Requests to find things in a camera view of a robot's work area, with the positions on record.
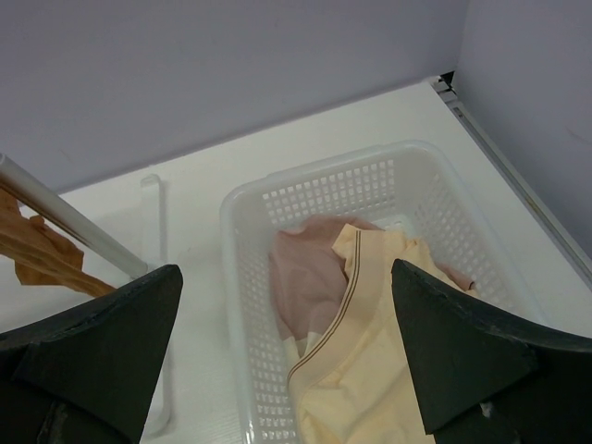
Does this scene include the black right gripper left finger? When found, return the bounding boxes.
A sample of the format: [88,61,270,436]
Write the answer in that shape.
[1,265,183,443]

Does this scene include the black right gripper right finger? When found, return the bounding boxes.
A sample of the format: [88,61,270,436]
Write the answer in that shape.
[391,260,591,443]

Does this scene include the beige underwear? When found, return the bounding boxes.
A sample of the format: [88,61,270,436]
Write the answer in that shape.
[288,230,450,443]

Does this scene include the brown underwear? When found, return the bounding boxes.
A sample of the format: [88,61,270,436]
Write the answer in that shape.
[1,191,115,298]

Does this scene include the pink underwear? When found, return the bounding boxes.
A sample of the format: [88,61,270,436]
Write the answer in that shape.
[267,213,477,343]

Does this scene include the white plastic basket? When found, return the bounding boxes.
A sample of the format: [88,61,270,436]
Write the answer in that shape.
[221,142,542,443]

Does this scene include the white clothes rack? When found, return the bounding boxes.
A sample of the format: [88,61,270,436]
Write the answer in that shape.
[0,152,186,436]

